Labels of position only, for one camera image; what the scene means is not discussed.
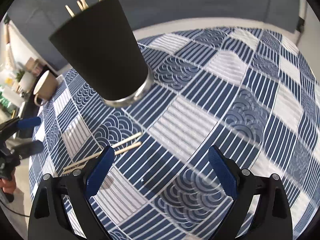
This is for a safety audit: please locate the wooden chopstick short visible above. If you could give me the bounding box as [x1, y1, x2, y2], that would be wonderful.
[65, 5, 75, 17]

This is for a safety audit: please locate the person's left hand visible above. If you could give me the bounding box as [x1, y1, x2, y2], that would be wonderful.
[0, 174, 16, 194]

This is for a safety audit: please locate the white paper roll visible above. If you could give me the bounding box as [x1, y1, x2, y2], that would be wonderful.
[1, 86, 25, 110]

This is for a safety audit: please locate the beige ceramic mug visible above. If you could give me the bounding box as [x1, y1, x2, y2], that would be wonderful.
[33, 70, 59, 107]

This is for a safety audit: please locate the white potted green plant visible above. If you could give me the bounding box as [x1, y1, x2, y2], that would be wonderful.
[16, 69, 35, 92]

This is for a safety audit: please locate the pink lidded jar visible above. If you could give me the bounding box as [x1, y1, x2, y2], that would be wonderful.
[25, 57, 43, 76]

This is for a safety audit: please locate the black cylindrical utensil holder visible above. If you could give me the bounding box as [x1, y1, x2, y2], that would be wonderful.
[49, 0, 153, 108]

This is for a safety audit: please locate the grey fabric backdrop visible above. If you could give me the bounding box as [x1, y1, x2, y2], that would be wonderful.
[7, 0, 299, 70]

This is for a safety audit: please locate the blue patterned tablecloth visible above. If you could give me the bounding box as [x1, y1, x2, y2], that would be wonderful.
[29, 27, 319, 239]

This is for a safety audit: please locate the wooden handled brush hanging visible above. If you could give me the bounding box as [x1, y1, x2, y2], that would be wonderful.
[4, 24, 14, 69]

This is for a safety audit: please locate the black power cable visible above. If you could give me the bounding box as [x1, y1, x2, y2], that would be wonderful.
[294, 0, 308, 46]

